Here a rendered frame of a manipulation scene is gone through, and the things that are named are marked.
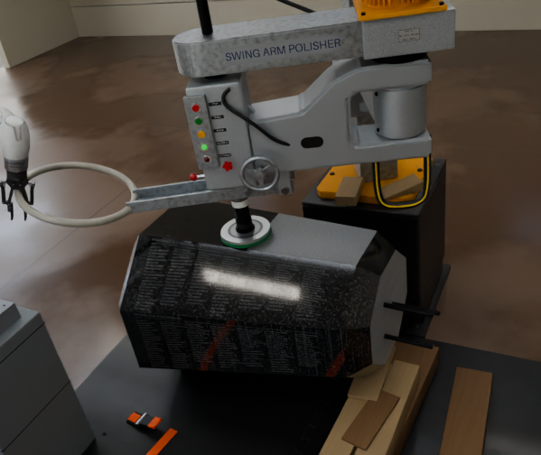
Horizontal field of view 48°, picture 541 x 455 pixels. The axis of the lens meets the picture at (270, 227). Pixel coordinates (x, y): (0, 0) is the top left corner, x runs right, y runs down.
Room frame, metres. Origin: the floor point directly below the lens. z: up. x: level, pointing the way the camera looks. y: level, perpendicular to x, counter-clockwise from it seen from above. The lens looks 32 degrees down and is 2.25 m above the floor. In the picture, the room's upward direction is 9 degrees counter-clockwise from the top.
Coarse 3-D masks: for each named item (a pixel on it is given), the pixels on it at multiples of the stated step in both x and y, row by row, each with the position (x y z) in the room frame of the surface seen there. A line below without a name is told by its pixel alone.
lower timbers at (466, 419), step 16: (400, 352) 2.11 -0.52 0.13; (416, 352) 2.09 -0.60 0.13; (432, 352) 2.07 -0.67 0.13; (432, 368) 2.00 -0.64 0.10; (464, 368) 1.95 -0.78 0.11; (464, 384) 1.87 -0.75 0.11; (480, 384) 1.85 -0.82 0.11; (416, 400) 1.81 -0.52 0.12; (464, 400) 1.78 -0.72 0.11; (480, 400) 1.76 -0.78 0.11; (448, 416) 1.71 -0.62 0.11; (464, 416) 1.69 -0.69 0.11; (480, 416) 1.68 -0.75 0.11; (448, 432) 1.63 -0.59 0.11; (464, 432) 1.61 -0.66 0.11; (480, 432) 1.60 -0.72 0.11; (400, 448) 1.63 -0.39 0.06; (448, 448) 1.55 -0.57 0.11; (464, 448) 1.54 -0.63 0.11; (480, 448) 1.53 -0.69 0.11
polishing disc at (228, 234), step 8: (256, 216) 2.27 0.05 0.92; (232, 224) 2.23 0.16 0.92; (256, 224) 2.20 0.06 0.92; (264, 224) 2.19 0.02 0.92; (224, 232) 2.18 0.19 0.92; (232, 232) 2.17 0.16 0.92; (256, 232) 2.14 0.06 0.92; (264, 232) 2.13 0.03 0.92; (224, 240) 2.13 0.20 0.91; (232, 240) 2.10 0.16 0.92; (240, 240) 2.09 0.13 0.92; (248, 240) 2.08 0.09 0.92; (256, 240) 2.08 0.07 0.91
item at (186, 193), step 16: (272, 176) 2.21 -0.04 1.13; (144, 192) 2.28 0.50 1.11; (160, 192) 2.28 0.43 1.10; (176, 192) 2.27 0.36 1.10; (192, 192) 2.24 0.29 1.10; (208, 192) 2.14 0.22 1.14; (224, 192) 2.13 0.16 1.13; (240, 192) 2.12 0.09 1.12; (256, 192) 2.11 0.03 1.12; (272, 192) 2.10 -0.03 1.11; (288, 192) 2.06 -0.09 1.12; (144, 208) 2.17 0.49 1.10; (160, 208) 2.16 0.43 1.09
